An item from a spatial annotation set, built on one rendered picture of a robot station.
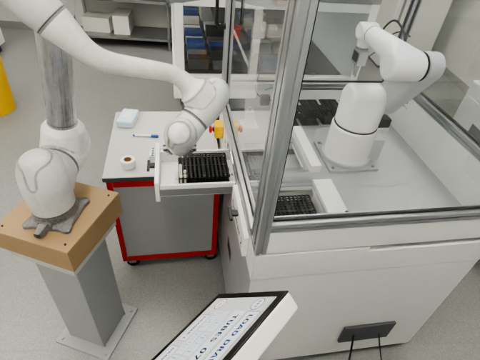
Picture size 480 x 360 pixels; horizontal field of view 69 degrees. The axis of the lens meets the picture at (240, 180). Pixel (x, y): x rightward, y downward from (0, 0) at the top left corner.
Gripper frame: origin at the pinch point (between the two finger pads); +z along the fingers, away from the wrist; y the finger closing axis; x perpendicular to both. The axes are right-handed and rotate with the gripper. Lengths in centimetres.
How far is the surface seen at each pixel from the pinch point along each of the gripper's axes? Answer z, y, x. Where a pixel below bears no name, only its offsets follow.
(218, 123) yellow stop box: 31.6, 20.4, 21.0
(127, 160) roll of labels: 32.1, -25.9, 1.8
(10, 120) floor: 206, -156, 66
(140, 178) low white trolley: 27.0, -19.2, -7.7
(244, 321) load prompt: -70, 13, -49
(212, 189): 3.0, 13.5, -15.5
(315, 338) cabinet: 18, 62, -88
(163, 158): 20.4, -7.6, 1.0
